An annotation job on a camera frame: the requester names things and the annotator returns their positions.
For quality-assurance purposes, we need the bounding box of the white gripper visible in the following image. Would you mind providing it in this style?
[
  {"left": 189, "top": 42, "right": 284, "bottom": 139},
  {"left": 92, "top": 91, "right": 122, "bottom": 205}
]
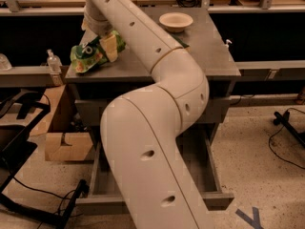
[{"left": 81, "top": 0, "right": 118, "bottom": 62}]

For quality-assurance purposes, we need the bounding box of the green rice chip bag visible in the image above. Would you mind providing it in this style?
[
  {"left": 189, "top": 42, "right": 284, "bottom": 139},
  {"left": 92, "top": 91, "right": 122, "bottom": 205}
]
[{"left": 70, "top": 31, "right": 126, "bottom": 73}]

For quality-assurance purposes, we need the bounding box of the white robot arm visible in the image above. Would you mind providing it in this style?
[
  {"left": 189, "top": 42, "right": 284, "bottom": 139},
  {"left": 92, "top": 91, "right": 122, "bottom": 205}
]
[{"left": 89, "top": 0, "right": 214, "bottom": 229}]

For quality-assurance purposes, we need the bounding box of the grey wooden drawer cabinet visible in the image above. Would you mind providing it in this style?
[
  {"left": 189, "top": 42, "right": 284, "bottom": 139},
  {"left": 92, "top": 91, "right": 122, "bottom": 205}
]
[{"left": 66, "top": 7, "right": 240, "bottom": 142}]

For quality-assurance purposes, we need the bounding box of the closed grey upper drawer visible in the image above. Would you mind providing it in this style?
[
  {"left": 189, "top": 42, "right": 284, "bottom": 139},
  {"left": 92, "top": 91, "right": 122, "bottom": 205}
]
[{"left": 75, "top": 97, "right": 230, "bottom": 126}]

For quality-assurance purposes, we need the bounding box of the open grey bottom drawer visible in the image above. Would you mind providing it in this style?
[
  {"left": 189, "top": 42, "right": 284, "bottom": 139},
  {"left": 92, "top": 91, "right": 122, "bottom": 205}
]
[{"left": 76, "top": 124, "right": 234, "bottom": 215}]

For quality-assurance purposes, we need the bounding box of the clear sanitizer pump bottle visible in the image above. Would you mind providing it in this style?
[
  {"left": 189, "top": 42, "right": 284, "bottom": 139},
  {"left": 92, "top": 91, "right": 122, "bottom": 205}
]
[{"left": 47, "top": 49, "right": 63, "bottom": 86}]

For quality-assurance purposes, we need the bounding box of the white paper bowl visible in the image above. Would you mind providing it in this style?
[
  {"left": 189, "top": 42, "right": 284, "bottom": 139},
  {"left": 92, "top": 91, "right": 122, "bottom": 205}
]
[{"left": 159, "top": 12, "right": 193, "bottom": 33}]

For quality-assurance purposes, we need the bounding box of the green and yellow sponge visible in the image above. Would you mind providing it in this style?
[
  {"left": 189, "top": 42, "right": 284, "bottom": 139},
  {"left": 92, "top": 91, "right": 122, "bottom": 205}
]
[{"left": 172, "top": 35, "right": 190, "bottom": 52}]

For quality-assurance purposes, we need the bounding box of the brown cardboard box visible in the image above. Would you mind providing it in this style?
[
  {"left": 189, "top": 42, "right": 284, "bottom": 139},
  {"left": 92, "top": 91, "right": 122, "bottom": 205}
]
[{"left": 29, "top": 65, "right": 94, "bottom": 162}]

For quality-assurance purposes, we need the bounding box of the black stand base right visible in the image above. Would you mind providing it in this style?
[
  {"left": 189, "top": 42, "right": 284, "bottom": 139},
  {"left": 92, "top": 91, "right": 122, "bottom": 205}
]
[{"left": 274, "top": 111, "right": 305, "bottom": 148}]

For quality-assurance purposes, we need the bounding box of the black metal cart frame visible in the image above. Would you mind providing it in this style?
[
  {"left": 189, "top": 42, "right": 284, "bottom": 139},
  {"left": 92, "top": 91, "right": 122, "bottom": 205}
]
[{"left": 0, "top": 90, "right": 89, "bottom": 229}]

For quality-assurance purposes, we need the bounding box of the black floor cable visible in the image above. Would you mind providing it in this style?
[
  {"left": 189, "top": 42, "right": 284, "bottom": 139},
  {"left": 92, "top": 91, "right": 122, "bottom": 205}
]
[{"left": 267, "top": 107, "right": 305, "bottom": 171}]

